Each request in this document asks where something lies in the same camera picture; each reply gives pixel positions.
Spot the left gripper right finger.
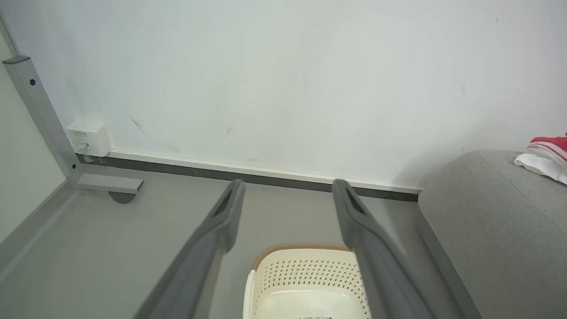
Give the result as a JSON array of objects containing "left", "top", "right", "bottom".
[{"left": 332, "top": 179, "right": 437, "bottom": 319}]

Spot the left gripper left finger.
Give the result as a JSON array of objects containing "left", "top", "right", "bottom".
[{"left": 133, "top": 179, "right": 246, "bottom": 319}]

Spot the red and white garment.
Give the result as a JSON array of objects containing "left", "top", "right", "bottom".
[{"left": 514, "top": 132, "right": 567, "bottom": 185}]

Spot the cream plastic basket brown rim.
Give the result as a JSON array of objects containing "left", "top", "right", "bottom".
[{"left": 243, "top": 242, "right": 373, "bottom": 319}]

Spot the white and dark baseboard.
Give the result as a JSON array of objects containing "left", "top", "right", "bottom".
[{"left": 76, "top": 148, "right": 423, "bottom": 202}]

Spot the grey fabric sofa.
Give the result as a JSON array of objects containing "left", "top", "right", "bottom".
[{"left": 418, "top": 149, "right": 567, "bottom": 319}]

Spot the white wall socket box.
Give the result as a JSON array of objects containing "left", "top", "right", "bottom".
[{"left": 66, "top": 120, "right": 112, "bottom": 158}]

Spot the grey metal frame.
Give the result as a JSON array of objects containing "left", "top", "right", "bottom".
[{"left": 0, "top": 55, "right": 145, "bottom": 284}]

